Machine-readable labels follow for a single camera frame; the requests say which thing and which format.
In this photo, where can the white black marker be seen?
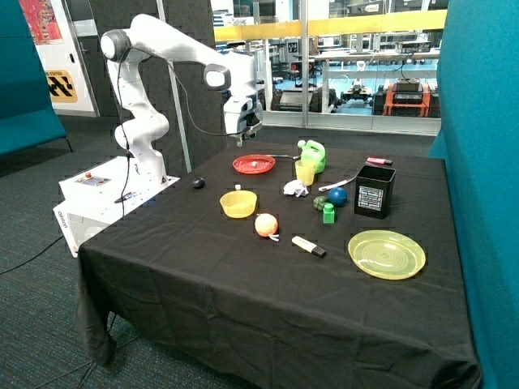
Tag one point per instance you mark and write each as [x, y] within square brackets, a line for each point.
[309, 247]

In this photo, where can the orange yellow ball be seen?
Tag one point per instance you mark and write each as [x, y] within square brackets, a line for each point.
[266, 225]

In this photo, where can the green plastic jug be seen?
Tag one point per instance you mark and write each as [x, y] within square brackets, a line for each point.
[312, 150]

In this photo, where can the pink highlighter marker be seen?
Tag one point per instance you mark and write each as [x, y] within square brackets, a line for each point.
[379, 161]

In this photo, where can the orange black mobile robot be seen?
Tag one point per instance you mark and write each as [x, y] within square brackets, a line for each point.
[407, 97]

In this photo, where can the teal sofa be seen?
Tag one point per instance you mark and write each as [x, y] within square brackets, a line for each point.
[27, 115]

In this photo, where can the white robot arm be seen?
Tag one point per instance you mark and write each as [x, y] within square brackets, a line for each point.
[125, 49]

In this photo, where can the black tablecloth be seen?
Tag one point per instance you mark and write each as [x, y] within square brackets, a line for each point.
[185, 274]

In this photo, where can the green toy pepper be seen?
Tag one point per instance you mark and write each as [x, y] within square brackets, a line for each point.
[319, 203]

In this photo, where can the crumpled white paper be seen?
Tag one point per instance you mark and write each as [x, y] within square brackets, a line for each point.
[295, 188]

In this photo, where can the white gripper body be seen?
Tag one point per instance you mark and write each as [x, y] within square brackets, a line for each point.
[243, 115]

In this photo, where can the black square container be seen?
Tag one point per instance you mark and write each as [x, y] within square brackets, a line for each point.
[373, 191]

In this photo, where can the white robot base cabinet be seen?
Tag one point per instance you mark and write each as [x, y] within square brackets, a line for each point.
[102, 195]

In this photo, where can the green building block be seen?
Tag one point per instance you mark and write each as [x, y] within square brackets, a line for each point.
[328, 213]

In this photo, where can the metal spoon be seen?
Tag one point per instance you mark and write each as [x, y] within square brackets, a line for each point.
[288, 157]

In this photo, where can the teal partition panel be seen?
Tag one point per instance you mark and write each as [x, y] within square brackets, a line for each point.
[478, 140]

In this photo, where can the yellow green plastic plate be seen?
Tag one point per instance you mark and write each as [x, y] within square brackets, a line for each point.
[386, 254]

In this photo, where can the red plastic plate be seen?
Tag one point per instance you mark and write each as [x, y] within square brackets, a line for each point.
[242, 164]

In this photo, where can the dark blue small ball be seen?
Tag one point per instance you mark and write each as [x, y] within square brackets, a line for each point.
[198, 183]

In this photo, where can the yellow plastic bowl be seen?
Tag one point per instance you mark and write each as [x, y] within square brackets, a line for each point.
[238, 204]

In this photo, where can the yellow plastic cup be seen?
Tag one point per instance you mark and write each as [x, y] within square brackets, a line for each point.
[305, 171]

